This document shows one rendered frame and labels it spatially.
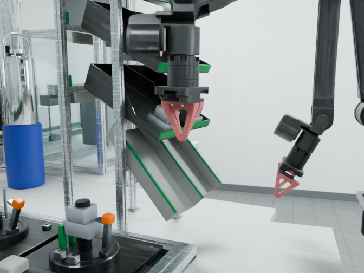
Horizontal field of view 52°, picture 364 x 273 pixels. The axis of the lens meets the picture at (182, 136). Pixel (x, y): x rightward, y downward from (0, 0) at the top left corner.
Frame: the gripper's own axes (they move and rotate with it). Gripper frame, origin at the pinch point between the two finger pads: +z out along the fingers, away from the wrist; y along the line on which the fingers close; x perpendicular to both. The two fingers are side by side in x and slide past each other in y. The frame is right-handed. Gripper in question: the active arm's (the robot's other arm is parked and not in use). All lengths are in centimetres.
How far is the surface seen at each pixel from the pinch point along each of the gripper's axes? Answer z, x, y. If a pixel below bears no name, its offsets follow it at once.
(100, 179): 37, -74, -75
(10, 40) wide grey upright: -26, -127, -75
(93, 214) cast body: 16.9, -17.4, 3.8
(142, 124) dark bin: 0.8, -17.8, -16.1
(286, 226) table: 36, 12, -56
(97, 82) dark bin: -8.9, -32.9, -18.5
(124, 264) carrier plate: 26.4, -10.5, 3.2
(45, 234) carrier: 26.7, -35.5, -1.0
